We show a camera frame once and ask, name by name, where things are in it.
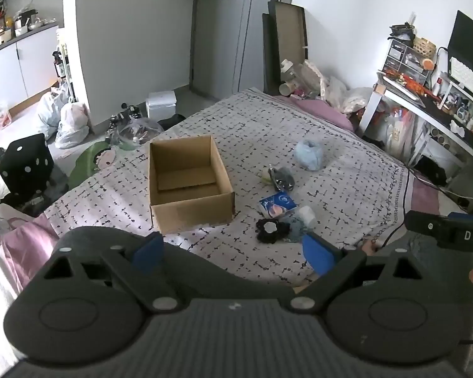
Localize brown cardboard box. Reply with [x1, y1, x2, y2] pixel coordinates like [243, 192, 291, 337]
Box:
[148, 135, 236, 235]

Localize white box appliance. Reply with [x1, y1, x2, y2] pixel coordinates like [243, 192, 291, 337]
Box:
[145, 91, 178, 121]

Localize blue tissue pack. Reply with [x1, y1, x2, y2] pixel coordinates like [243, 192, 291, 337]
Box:
[259, 191, 299, 219]

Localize clear drawer organizer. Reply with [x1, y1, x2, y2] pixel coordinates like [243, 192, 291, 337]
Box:
[382, 37, 429, 78]

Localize pink blanket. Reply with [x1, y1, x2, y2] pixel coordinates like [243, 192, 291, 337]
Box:
[0, 214, 61, 285]

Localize black bag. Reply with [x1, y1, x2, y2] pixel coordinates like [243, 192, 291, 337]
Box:
[413, 155, 448, 186]

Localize dark folded boards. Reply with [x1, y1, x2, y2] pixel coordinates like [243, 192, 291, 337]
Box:
[262, 1, 309, 96]

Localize black dice cushion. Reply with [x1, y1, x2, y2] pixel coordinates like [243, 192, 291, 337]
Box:
[0, 133, 56, 202]

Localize light blue cloth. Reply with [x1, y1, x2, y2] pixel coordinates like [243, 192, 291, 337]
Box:
[295, 139, 326, 171]

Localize clear plastic bag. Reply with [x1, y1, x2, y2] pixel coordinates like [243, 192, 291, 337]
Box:
[109, 117, 165, 151]

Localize black tripod gear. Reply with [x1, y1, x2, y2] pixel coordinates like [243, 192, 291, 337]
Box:
[109, 103, 143, 127]

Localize black monitor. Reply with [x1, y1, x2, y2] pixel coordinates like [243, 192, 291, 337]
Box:
[447, 9, 473, 84]

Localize grey shiny pouch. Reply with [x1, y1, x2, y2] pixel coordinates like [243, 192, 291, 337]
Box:
[269, 165, 296, 192]

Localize woven basket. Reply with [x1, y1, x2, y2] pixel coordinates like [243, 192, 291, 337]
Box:
[413, 37, 436, 58]

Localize black cable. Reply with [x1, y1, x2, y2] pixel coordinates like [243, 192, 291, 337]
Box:
[368, 164, 415, 247]

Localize grey door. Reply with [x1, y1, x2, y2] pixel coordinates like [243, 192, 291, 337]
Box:
[191, 0, 297, 100]

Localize white tote bag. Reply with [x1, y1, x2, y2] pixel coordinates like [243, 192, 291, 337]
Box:
[0, 202, 37, 251]

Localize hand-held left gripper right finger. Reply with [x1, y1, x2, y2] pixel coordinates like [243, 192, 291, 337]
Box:
[289, 232, 430, 310]

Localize pink pillow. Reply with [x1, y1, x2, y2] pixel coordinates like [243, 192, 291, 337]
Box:
[274, 95, 356, 133]

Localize white keyboard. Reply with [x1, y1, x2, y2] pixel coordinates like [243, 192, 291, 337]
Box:
[448, 57, 473, 106]

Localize black scrunchie with white flower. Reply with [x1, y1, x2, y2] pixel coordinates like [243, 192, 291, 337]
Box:
[256, 218, 291, 244]

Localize grey-blue scrunchie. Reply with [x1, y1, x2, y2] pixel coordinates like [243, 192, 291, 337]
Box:
[287, 218, 310, 243]

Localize pile of clear plastic bags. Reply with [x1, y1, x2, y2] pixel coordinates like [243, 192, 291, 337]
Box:
[280, 58, 376, 116]

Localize white storage rack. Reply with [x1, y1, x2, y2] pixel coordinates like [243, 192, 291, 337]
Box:
[56, 27, 79, 100]

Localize white desk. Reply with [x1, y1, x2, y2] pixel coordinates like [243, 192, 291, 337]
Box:
[358, 69, 473, 175]

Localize white sock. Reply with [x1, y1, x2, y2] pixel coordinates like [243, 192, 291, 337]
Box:
[299, 205, 318, 228]

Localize kitchen counter with cookware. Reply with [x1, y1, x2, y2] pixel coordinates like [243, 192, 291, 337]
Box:
[0, 7, 61, 57]

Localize green cartoon mat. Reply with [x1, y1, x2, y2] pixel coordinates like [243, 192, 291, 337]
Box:
[68, 141, 118, 190]

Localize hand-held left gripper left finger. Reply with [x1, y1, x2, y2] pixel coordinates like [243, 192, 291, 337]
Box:
[39, 232, 180, 312]

